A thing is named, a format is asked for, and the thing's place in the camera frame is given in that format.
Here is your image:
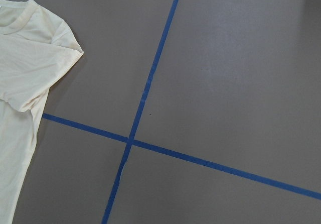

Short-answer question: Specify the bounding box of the cream long-sleeve graphic shirt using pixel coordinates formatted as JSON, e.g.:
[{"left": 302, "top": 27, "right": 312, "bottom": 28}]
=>
[{"left": 1, "top": 0, "right": 83, "bottom": 223}]

